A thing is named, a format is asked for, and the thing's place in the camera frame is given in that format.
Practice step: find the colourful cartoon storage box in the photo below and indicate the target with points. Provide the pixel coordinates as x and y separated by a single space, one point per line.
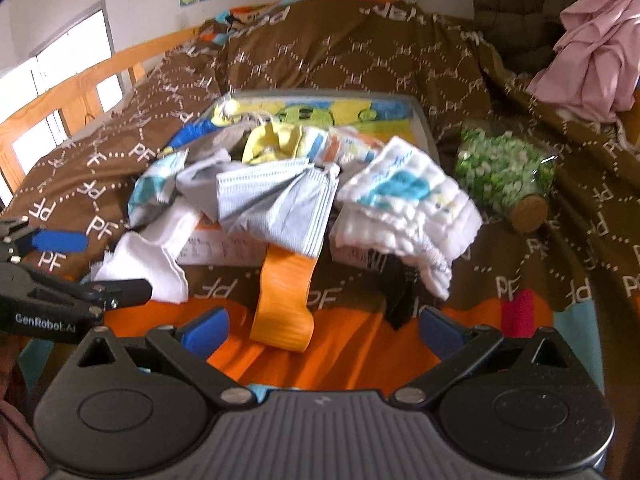
426 125

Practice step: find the cartoon printed cloth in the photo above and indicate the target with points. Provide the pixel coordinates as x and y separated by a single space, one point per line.
300 110

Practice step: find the orange ribbed cloth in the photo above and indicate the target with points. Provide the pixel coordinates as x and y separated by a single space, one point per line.
280 300

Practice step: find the white cloth blue orange stripes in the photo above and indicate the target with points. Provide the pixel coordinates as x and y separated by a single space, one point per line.
330 145

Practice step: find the window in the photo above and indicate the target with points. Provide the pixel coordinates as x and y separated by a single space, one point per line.
75 50

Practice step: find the wooden bed rail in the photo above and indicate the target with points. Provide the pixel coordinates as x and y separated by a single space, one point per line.
100 67

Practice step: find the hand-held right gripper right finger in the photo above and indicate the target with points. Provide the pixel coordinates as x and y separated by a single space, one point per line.
442 334

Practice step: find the white cloth teal print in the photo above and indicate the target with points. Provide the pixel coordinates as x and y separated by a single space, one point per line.
155 185

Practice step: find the white printed packet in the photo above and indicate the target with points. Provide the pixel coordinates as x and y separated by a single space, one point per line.
220 247

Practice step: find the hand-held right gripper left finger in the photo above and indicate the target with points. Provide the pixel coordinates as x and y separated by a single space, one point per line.
205 334

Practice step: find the person's pink clothing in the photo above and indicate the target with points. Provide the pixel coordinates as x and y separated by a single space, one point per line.
20 420

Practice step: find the green patterned bottle with cork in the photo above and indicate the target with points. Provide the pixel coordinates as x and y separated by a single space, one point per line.
495 170

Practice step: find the olive quilted jacket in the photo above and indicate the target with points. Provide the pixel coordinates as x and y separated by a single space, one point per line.
515 10

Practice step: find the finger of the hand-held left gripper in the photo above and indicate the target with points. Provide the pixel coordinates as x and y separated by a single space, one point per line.
125 292
57 241

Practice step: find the light grey cloth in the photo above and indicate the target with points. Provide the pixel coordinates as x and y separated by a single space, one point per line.
200 185

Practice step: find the pink cloth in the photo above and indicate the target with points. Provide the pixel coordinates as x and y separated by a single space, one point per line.
595 45

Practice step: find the white quilted cloth blue print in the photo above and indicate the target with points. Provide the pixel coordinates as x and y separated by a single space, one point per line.
410 195

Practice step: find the brown printed blanket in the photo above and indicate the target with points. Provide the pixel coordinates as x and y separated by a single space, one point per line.
350 50

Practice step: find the yellow cloth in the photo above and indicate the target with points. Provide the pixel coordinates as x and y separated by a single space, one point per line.
270 142

